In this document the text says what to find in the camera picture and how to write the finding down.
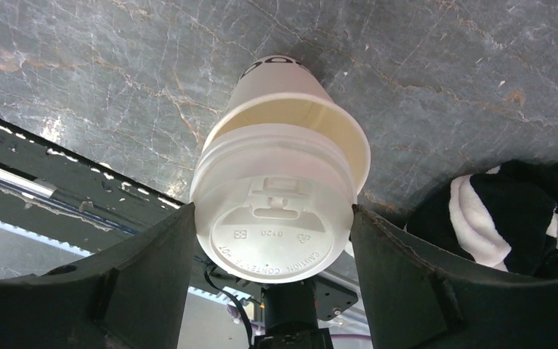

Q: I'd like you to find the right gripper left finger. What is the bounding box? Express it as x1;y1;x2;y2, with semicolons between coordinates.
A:
0;204;196;348

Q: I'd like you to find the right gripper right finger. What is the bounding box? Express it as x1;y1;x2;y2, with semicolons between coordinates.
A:
351;205;558;348

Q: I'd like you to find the white plastic cup lid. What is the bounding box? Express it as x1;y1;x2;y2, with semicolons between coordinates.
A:
190;124;357;284

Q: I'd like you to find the white paper coffee cup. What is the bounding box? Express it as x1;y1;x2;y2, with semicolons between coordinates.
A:
203;55;371;191

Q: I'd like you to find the black white striped cloth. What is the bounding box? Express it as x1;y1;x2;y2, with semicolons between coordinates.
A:
405;160;558;278

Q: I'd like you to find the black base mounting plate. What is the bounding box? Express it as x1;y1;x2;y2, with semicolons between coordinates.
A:
0;119;181;252

